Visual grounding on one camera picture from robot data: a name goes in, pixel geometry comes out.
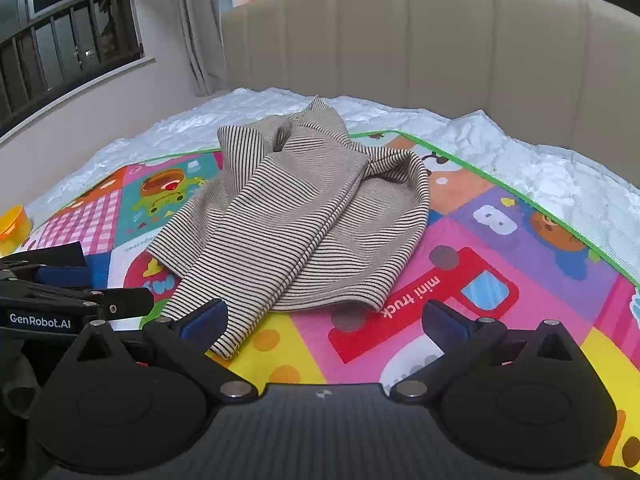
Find beige striped garment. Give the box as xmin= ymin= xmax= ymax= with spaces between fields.
xmin=145 ymin=96 xmax=431 ymax=360

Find dark window railing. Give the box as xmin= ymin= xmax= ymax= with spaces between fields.
xmin=0 ymin=0 xmax=146 ymax=136

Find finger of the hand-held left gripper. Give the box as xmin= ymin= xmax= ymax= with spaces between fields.
xmin=0 ymin=241 xmax=92 ymax=289
xmin=30 ymin=285 xmax=154 ymax=319

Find colourful cartoon play mat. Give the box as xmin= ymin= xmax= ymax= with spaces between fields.
xmin=0 ymin=130 xmax=640 ymax=471

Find white quilted mattress cover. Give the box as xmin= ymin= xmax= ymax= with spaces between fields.
xmin=0 ymin=87 xmax=640 ymax=286

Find beige curtain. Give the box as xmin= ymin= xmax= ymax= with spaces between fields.
xmin=172 ymin=0 xmax=228 ymax=98

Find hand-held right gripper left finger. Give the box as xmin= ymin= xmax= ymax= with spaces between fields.
xmin=65 ymin=299 xmax=257 ymax=404

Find beige padded headboard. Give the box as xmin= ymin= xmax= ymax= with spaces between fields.
xmin=220 ymin=0 xmax=640 ymax=181

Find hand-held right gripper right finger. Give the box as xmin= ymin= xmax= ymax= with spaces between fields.
xmin=391 ymin=300 xmax=582 ymax=402

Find yellow plastic container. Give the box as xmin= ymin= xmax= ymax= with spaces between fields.
xmin=0 ymin=205 xmax=32 ymax=256

